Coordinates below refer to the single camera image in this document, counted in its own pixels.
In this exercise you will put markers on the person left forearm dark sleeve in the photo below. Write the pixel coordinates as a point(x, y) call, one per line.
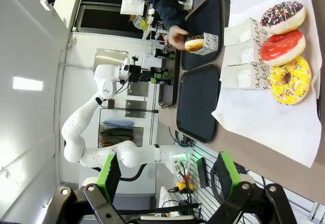
point(167, 13)

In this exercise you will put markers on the white paper bag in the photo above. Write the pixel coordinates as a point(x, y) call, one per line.
point(132, 3)

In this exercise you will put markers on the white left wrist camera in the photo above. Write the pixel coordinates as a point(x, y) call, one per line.
point(125, 66)

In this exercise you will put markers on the black blue-logo pepsi can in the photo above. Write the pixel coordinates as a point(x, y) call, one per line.
point(163, 81)

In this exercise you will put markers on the person left hand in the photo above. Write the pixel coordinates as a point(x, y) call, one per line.
point(175, 34)

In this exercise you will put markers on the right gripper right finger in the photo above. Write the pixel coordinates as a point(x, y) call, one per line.
point(229, 173)

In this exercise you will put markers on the black plastic tray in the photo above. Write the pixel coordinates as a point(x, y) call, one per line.
point(203, 18)
point(227, 10)
point(198, 107)

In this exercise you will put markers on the black power adapter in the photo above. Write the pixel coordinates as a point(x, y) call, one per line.
point(202, 173)

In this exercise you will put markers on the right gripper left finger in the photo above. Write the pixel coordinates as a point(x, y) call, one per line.
point(104, 175)

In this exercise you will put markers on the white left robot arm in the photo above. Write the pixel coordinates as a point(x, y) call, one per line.
point(76, 130)

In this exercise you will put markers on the metal rack with clothes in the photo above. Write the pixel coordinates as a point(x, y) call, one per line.
point(116, 132)

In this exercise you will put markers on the yellow sprinkle donut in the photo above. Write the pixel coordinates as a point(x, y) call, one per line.
point(297, 81)

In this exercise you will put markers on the plain chocolate glazed donut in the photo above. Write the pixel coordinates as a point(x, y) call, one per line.
point(193, 45)

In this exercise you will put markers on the brown plastic tray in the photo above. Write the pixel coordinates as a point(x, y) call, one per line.
point(167, 94)

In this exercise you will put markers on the white paper sheet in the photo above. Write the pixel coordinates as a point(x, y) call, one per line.
point(254, 122)

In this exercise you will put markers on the red glazed donut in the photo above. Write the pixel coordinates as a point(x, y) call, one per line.
point(281, 47)

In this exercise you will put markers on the black green soda can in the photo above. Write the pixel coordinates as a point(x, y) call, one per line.
point(161, 71)
point(165, 53)

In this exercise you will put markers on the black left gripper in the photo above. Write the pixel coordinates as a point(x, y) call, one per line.
point(135, 72)

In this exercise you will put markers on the metal serving tongs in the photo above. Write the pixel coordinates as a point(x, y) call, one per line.
point(167, 45)

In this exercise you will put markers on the yellow emergency stop box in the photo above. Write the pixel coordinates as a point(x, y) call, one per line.
point(184, 183)

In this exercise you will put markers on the chocolate sprinkle donut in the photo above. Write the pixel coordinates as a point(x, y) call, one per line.
point(281, 15)

